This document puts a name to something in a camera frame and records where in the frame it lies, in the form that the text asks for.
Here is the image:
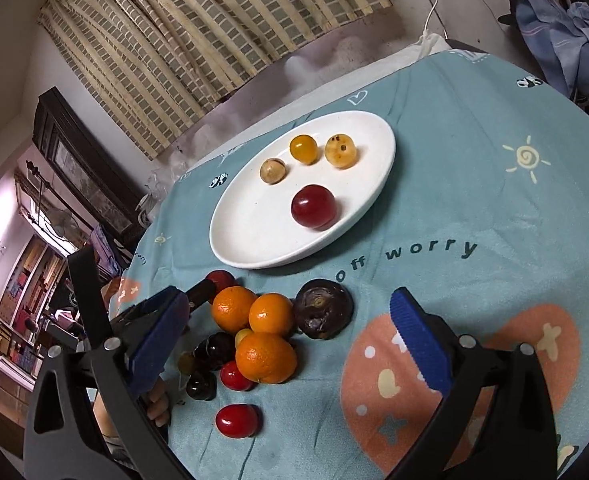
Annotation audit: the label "large red plum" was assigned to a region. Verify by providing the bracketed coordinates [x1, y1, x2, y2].
[291, 184, 337, 232]

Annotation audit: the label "small red plum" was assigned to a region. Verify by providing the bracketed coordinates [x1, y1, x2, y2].
[205, 269, 236, 293]

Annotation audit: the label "small dark round grape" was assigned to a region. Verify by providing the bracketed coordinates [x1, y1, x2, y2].
[185, 371, 218, 402]

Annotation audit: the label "beige round fruit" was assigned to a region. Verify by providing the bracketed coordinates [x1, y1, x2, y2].
[260, 157, 288, 186]

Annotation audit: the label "orange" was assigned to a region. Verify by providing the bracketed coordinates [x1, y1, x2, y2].
[248, 293, 296, 337]
[235, 331, 298, 385]
[212, 286, 258, 335]

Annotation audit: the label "small yellow-orange round fruit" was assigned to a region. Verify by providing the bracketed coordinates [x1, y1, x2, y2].
[289, 135, 319, 165]

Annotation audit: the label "dark brown wrinkled passion fruit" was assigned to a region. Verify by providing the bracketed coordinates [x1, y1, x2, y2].
[293, 279, 354, 341]

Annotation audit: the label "oval red tomato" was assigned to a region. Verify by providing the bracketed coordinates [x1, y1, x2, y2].
[215, 403, 262, 437]

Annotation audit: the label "dark wooden stand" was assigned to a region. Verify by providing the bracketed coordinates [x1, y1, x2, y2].
[24, 159, 50, 226]

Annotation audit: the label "small red cherry tomato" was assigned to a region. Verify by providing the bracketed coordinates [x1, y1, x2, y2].
[219, 360, 255, 393]

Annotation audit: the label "person's left hand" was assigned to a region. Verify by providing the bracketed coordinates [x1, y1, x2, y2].
[146, 377, 171, 428]

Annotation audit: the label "teal printed tablecloth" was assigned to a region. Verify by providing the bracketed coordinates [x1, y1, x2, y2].
[134, 50, 589, 480]

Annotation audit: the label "dark purple plum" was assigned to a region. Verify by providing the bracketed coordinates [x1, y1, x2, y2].
[194, 331, 236, 372]

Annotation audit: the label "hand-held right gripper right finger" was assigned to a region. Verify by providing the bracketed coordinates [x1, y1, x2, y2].
[385, 287, 560, 480]

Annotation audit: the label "checked beige curtain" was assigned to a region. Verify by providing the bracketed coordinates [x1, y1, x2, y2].
[37, 0, 393, 161]

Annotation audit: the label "clear plastic bag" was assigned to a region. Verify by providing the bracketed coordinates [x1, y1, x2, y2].
[144, 160, 185, 211]

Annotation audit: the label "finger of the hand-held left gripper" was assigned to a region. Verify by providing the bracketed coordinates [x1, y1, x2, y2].
[187, 279, 218, 307]

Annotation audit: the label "blue clothes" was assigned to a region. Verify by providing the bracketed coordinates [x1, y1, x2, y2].
[515, 0, 589, 101]

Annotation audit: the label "white oval plate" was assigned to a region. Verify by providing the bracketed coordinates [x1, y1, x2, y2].
[209, 110, 396, 270]

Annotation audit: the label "white cable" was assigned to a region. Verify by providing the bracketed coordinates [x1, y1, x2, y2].
[422, 0, 443, 41]

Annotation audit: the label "spotted yellow round fruit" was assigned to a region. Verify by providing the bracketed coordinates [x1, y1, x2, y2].
[325, 133, 359, 168]

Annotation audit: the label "dark framed picture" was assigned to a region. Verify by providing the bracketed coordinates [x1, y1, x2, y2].
[32, 86, 148, 241]

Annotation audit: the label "standing fan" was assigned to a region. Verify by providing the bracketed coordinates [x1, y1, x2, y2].
[44, 207, 82, 241]

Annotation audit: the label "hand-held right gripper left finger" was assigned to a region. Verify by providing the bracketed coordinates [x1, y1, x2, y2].
[23, 287, 191, 480]

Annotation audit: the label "bookshelf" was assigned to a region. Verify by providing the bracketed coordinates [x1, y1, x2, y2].
[0, 230, 75, 376]

